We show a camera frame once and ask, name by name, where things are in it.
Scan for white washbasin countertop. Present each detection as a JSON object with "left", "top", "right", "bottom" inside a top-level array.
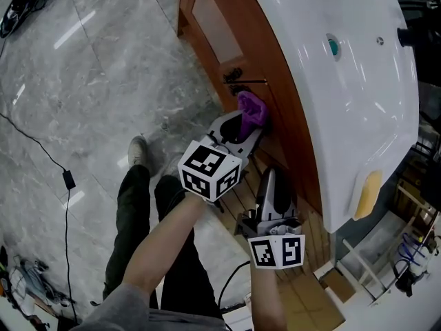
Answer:
[{"left": 240, "top": 0, "right": 420, "bottom": 234}]

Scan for white metal frame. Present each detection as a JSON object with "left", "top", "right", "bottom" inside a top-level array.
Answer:
[{"left": 311, "top": 170, "right": 441, "bottom": 305}]

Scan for person's right forearm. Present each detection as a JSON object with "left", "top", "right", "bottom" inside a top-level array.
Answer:
[{"left": 249, "top": 263, "right": 289, "bottom": 331}]

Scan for teal basin drain plug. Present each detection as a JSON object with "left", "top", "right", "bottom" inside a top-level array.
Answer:
[{"left": 326, "top": 33, "right": 342, "bottom": 61}]

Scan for black faucet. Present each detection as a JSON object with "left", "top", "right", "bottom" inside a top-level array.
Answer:
[{"left": 396, "top": 27, "right": 441, "bottom": 48}]

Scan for purple cloth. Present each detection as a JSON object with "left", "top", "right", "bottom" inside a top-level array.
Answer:
[{"left": 236, "top": 90, "right": 270, "bottom": 141}]

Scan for black bag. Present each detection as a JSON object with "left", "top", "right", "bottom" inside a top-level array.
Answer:
[{"left": 0, "top": 0, "right": 67, "bottom": 39}]

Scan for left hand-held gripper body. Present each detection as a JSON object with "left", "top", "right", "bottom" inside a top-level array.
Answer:
[{"left": 177, "top": 132, "right": 250, "bottom": 203}]

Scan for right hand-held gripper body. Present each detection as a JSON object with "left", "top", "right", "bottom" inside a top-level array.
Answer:
[{"left": 235, "top": 208, "right": 307, "bottom": 270}]

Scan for thick black cable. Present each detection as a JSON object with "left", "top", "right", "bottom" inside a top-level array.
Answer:
[{"left": 217, "top": 259, "right": 252, "bottom": 312}]

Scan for wooden slatted floor board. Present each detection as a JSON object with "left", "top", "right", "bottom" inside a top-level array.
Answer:
[{"left": 218, "top": 155, "right": 347, "bottom": 331}]

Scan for person's black trousers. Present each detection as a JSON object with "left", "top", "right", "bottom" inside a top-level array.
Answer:
[{"left": 102, "top": 165, "right": 225, "bottom": 321}]

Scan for person's white shoe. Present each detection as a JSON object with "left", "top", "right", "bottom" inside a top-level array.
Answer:
[{"left": 127, "top": 135, "right": 150, "bottom": 168}]

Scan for blue hose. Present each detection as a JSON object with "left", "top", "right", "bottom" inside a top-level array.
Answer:
[{"left": 399, "top": 232, "right": 425, "bottom": 267}]

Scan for pile of tools and cables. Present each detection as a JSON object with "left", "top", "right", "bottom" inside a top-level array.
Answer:
[{"left": 0, "top": 245, "right": 79, "bottom": 325}]

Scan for thin black cable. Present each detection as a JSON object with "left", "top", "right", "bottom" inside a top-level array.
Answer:
[{"left": 0, "top": 111, "right": 77, "bottom": 323}]

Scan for brown wooden cabinet door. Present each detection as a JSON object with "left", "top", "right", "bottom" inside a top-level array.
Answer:
[
  {"left": 220, "top": 80, "right": 327, "bottom": 222},
  {"left": 176, "top": 0, "right": 276, "bottom": 86}
]

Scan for person's grey sweater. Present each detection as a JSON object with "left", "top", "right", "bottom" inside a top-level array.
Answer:
[{"left": 70, "top": 283, "right": 256, "bottom": 331}]

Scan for brown cardboard box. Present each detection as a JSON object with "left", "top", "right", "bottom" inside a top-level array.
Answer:
[{"left": 319, "top": 268, "right": 357, "bottom": 303}]

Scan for yellow sponge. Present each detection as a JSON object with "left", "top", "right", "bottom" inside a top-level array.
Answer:
[{"left": 354, "top": 170, "right": 384, "bottom": 221}]

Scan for black power adapter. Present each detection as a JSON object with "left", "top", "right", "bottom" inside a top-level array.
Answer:
[{"left": 61, "top": 170, "right": 77, "bottom": 190}]

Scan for person's left forearm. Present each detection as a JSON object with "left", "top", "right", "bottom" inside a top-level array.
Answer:
[{"left": 121, "top": 192, "right": 205, "bottom": 300}]

